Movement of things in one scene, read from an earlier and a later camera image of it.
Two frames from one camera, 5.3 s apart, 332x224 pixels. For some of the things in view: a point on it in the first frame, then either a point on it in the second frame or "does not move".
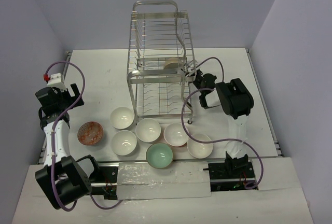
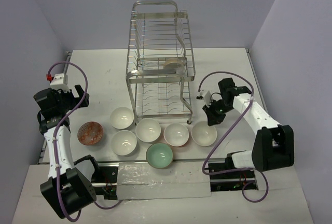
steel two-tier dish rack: (161, 64) does not move
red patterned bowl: (90, 133) does not move
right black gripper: (193, 74) -> (213, 118)
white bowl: (199, 150) -> (203, 134)
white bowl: (122, 117) does not move
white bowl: (148, 129) does not move
